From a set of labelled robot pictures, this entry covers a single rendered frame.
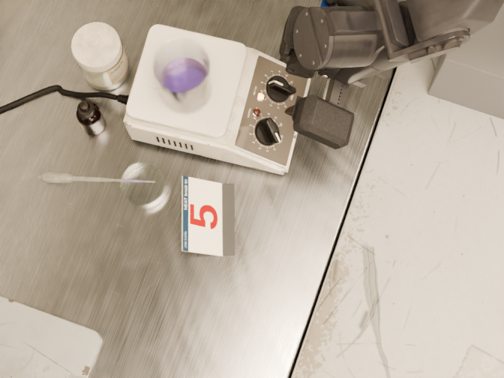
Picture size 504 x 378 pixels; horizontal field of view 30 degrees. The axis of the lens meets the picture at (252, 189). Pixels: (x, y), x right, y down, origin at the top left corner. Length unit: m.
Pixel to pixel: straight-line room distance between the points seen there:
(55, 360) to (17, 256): 0.14
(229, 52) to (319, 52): 0.26
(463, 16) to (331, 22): 0.11
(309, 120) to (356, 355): 0.30
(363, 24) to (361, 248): 0.36
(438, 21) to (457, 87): 0.32
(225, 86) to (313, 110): 0.17
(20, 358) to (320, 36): 0.53
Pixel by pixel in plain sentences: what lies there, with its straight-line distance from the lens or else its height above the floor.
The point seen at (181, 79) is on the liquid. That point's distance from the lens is 1.07.
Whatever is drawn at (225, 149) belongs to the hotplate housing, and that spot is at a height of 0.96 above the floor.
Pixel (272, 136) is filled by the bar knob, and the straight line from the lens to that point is 1.10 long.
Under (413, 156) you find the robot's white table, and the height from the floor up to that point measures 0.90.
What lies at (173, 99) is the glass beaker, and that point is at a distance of 1.04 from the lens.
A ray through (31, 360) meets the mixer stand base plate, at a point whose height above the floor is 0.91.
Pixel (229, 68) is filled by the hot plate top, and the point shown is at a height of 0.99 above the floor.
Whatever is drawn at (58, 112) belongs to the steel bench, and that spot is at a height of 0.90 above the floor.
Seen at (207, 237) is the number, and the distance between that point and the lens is 1.12.
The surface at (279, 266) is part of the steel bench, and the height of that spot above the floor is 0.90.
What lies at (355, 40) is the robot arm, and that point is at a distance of 0.87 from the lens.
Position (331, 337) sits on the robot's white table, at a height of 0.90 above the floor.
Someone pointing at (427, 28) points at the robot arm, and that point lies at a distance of 0.86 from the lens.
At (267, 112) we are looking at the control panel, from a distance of 1.12.
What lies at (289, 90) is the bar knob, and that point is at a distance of 1.12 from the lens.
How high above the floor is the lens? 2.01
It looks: 75 degrees down
